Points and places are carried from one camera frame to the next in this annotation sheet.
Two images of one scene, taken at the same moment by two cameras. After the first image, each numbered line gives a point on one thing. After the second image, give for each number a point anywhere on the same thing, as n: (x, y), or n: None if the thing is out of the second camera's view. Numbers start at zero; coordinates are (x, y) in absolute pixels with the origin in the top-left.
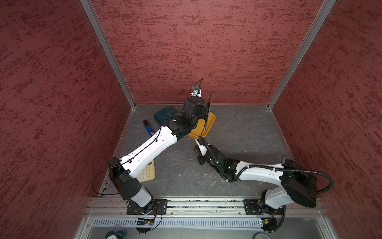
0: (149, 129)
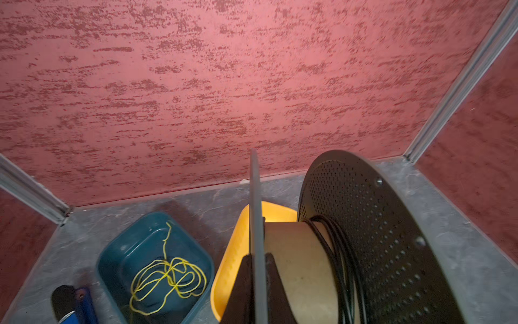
0: (73, 306)
